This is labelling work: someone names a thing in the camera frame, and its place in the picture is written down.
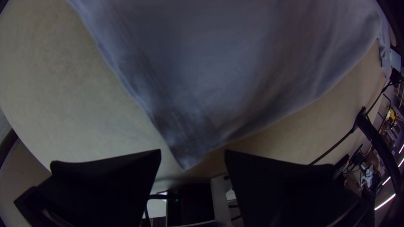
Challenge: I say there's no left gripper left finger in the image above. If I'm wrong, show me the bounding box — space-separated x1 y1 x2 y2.
13 149 162 227

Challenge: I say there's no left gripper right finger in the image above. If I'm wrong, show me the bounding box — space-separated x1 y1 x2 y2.
224 150 370 227

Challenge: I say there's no light grey t-shirt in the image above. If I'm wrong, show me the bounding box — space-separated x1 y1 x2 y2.
66 0 392 172

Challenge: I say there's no black cable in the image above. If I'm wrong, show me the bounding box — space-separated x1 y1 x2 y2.
308 68 403 166

